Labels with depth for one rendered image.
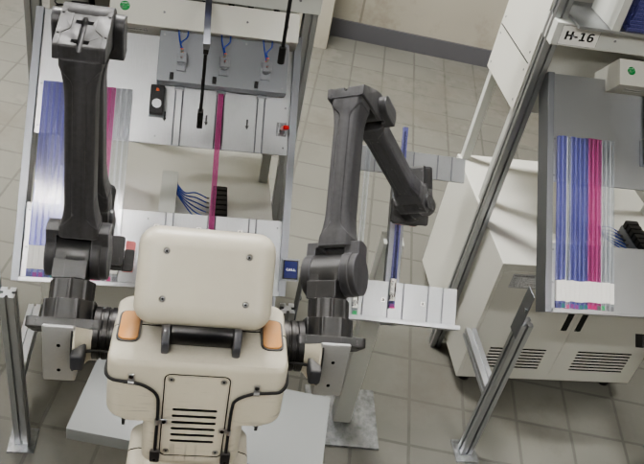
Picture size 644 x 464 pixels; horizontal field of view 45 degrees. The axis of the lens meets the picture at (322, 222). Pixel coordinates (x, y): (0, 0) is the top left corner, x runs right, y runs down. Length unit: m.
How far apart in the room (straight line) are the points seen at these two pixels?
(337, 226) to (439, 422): 1.58
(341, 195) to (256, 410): 0.41
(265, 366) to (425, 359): 1.87
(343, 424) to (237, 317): 1.60
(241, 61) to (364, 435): 1.34
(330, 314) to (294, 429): 0.68
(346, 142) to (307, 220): 2.10
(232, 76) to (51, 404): 1.28
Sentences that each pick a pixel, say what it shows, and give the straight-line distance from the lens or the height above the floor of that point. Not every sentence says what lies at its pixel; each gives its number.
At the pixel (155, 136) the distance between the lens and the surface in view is 2.10.
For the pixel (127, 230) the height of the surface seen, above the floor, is 0.82.
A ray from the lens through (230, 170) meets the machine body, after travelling 2.68.
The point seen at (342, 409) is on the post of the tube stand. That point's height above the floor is 0.08.
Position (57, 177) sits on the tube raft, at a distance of 2.09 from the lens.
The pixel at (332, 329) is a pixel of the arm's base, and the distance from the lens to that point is 1.30.
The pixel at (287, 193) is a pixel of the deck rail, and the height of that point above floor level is 0.92.
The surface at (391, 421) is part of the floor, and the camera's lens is 2.81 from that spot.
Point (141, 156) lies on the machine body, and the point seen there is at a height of 0.62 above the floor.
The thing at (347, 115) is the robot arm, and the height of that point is 1.42.
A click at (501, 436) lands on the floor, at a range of 2.91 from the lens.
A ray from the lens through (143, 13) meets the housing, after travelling 2.10.
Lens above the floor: 2.14
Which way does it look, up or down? 37 degrees down
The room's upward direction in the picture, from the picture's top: 12 degrees clockwise
